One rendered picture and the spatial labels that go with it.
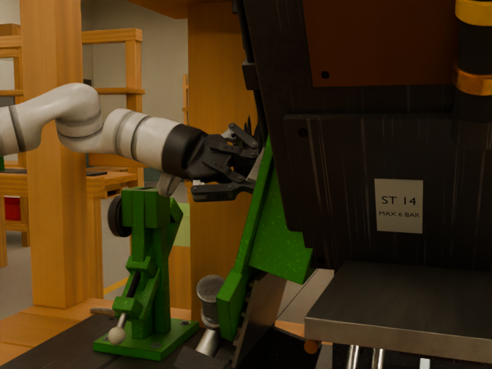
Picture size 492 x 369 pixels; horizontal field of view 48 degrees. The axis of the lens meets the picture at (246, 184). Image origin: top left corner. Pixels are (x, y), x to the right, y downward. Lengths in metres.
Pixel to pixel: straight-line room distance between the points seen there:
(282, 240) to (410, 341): 0.24
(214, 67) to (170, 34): 11.03
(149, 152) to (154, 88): 11.35
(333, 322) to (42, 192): 0.91
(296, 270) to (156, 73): 11.55
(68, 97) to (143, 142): 0.13
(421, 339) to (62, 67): 0.97
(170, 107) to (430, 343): 11.59
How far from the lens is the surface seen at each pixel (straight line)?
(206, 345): 0.75
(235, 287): 0.65
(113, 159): 1.26
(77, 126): 0.87
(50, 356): 1.01
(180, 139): 0.77
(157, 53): 12.16
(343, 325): 0.45
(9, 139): 0.86
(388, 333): 0.45
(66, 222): 1.25
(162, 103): 12.04
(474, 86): 0.44
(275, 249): 0.65
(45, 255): 1.29
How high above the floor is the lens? 1.28
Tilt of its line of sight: 6 degrees down
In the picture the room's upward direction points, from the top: straight up
